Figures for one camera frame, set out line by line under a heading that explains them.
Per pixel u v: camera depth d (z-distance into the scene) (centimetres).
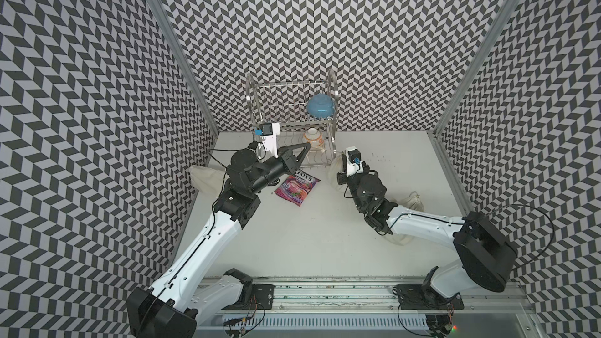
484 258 43
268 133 57
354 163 64
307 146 64
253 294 70
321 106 88
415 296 74
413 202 72
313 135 105
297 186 99
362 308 72
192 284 40
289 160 56
